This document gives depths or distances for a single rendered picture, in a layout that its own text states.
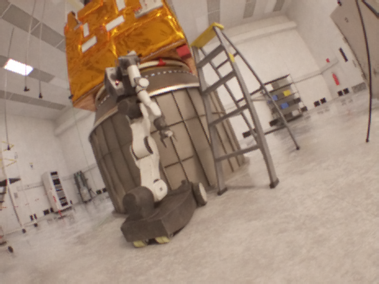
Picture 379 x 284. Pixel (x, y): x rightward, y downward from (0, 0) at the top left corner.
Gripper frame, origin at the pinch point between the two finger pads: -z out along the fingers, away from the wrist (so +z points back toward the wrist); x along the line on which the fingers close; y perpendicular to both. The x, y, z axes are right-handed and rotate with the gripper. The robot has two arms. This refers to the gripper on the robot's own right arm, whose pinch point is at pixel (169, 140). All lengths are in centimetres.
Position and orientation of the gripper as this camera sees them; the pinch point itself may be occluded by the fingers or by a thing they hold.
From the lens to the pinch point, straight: 133.0
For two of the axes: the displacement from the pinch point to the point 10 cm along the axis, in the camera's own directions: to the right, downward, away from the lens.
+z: -5.2, -8.5, -0.4
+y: -5.0, 2.7, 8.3
